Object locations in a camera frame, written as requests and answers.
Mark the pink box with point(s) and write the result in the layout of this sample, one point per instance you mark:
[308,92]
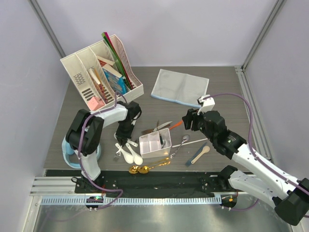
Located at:
[95,103]

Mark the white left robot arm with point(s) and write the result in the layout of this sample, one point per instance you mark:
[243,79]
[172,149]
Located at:
[84,134]

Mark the silver metal spoon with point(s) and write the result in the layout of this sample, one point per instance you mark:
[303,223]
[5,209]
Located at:
[185,139]

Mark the grey folded cloth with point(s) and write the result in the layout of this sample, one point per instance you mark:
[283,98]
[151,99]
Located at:
[181,88]

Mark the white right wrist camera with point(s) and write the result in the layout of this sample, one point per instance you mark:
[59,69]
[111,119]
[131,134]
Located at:
[206,103]

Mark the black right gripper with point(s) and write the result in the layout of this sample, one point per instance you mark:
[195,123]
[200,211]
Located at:
[192,115]

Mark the blue illustrated book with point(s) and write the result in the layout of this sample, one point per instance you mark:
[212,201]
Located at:
[115,79]

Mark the white chopstick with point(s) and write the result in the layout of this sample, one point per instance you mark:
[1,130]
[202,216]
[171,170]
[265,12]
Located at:
[191,142]

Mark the green plastic folder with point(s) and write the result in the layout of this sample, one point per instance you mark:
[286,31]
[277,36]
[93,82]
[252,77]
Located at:
[117,60]

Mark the silver metal fork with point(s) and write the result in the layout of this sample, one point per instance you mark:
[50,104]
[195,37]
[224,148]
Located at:
[117,155]

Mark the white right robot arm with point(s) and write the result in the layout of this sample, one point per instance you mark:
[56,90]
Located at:
[286,194]

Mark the silver table knife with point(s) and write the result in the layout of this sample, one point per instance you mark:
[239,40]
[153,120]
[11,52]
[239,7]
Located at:
[167,124]

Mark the white utensil container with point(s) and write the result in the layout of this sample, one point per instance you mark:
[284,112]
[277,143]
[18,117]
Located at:
[156,144]

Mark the beige wooden spoon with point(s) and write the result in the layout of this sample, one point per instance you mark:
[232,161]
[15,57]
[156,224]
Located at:
[204,150]

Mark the white ceramic spoon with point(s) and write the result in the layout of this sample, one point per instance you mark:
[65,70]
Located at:
[127,156]
[131,143]
[136,157]

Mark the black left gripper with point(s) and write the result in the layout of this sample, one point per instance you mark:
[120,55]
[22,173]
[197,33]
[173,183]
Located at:
[123,137]

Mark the red striped book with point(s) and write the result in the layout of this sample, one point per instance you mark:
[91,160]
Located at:
[98,85]

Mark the light blue headphones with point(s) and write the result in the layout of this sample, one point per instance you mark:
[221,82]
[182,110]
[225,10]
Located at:
[68,152]

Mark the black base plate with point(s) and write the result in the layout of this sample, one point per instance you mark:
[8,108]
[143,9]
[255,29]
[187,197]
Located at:
[168,184]

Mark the white desktop file organizer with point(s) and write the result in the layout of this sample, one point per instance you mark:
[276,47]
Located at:
[77,64]

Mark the blue plastic knife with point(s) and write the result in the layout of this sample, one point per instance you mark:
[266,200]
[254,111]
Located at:
[191,160]

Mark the orange plastic utensil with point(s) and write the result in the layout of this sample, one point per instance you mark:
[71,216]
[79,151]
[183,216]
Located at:
[176,125]

